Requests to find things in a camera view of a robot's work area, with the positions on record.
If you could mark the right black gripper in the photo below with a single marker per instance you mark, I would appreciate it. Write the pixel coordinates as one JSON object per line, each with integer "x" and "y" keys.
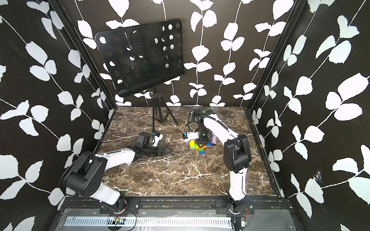
{"x": 202, "y": 142}

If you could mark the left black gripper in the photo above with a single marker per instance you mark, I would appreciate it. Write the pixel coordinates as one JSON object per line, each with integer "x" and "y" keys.
{"x": 162, "y": 153}

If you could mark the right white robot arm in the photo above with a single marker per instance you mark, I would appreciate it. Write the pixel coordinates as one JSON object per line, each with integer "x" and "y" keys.
{"x": 236, "y": 154}

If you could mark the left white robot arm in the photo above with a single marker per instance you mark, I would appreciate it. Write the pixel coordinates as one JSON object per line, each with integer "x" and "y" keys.
{"x": 85, "y": 175}

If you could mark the purple glitter microphone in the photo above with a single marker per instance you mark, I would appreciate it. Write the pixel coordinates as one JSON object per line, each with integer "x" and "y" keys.
{"x": 214, "y": 140}

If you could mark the black perforated music stand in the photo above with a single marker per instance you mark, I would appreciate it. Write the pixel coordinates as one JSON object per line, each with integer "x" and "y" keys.
{"x": 142, "y": 57}

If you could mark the black front mounting rail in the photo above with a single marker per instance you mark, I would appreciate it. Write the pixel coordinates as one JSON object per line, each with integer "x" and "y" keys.
{"x": 222, "y": 204}

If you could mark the white slotted cable duct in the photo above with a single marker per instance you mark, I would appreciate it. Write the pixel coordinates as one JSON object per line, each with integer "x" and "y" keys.
{"x": 214, "y": 222}

